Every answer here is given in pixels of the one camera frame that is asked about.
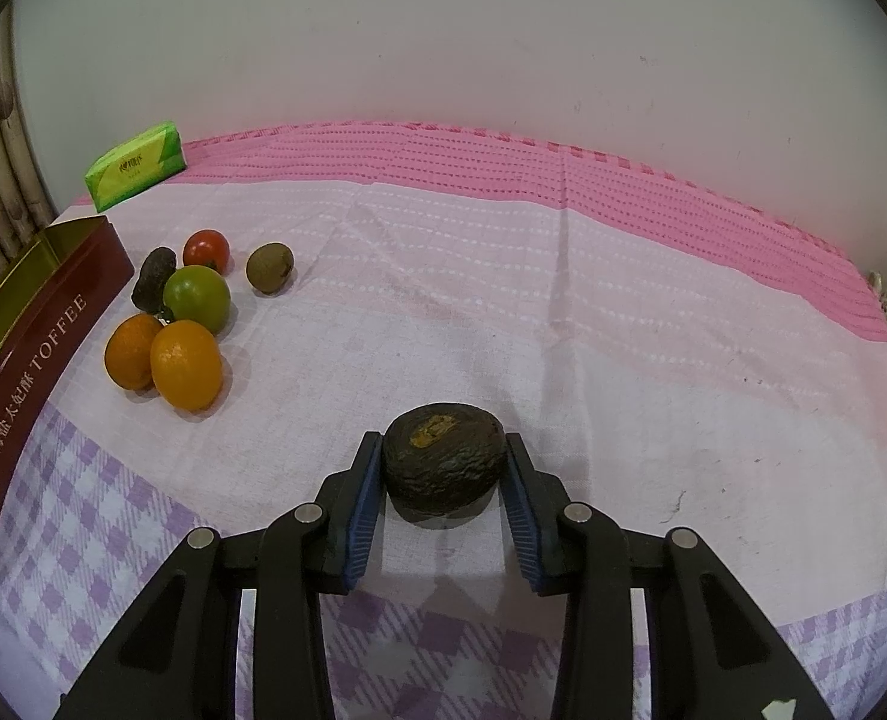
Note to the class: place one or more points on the brown kiwi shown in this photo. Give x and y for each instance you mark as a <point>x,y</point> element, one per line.
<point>269,268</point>

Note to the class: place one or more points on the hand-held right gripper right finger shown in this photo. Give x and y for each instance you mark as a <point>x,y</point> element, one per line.
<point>523,517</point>

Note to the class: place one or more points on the pink and purple checked tablecloth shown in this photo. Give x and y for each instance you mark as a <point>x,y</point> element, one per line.
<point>563,300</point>

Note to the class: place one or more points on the red tomato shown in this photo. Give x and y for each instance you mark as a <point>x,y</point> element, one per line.
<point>207,249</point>

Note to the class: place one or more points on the small dark avocado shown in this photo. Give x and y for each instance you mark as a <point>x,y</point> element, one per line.
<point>151,277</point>

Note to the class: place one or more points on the large green tomato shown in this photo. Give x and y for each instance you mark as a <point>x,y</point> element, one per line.
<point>200,300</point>

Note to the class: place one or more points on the orange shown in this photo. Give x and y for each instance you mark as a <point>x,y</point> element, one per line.
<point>130,352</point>
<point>186,366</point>

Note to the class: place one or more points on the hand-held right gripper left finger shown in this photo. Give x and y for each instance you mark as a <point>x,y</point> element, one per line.
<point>365,511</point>

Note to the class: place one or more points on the large dark wrinkled avocado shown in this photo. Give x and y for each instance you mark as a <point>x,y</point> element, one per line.
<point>443,465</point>

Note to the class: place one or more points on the green tissue pack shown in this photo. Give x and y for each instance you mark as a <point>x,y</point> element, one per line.
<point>136,169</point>

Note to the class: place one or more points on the gold metal tray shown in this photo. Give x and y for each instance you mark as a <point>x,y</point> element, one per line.
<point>46,337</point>

